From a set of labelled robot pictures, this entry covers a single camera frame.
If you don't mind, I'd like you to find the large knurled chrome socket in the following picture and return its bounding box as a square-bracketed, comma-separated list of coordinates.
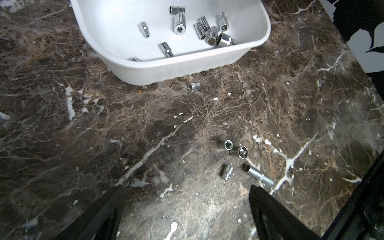
[216, 33, 237, 48]

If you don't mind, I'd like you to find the chrome socket beside gripper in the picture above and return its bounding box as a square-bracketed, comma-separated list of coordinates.
[217, 12, 229, 32]

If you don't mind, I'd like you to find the small chrome socket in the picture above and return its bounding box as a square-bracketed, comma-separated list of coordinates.
[187, 83, 201, 91]
[140, 22, 151, 38]

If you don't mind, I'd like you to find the white plastic storage box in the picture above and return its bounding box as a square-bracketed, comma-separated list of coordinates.
[71, 1, 271, 86]

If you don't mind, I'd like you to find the long deep chrome socket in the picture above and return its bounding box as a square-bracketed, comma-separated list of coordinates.
[244, 165, 275, 187]

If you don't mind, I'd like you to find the upright socket square hole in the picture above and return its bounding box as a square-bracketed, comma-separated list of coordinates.
[218, 140, 234, 151]

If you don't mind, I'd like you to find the chrome socket near box edge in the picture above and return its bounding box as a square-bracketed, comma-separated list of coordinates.
[131, 57, 143, 62]

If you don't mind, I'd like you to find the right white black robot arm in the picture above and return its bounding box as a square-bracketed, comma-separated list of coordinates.
[322, 153, 384, 240]

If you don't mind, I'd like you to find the chrome socket lying left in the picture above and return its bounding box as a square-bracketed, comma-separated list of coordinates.
[222, 165, 234, 181]

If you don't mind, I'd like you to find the chrome socket lying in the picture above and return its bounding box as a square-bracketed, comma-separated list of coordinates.
[160, 42, 174, 58]
[222, 165, 234, 181]

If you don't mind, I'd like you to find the chrome socket lying right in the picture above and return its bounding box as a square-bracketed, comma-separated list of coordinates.
[160, 42, 174, 58]

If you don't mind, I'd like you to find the chrome socket in box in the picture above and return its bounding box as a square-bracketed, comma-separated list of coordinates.
[170, 6, 186, 16]

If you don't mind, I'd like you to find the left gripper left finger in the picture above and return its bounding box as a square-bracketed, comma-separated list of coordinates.
[54, 186, 123, 240]

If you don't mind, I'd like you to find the upright socket hex hole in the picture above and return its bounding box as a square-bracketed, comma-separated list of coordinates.
[230, 146, 249, 160]

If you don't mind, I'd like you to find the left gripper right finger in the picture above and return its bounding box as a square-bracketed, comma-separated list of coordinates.
[249, 185, 320, 240]

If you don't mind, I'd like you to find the dark chrome socket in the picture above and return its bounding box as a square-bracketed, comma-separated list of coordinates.
[206, 26, 219, 46]

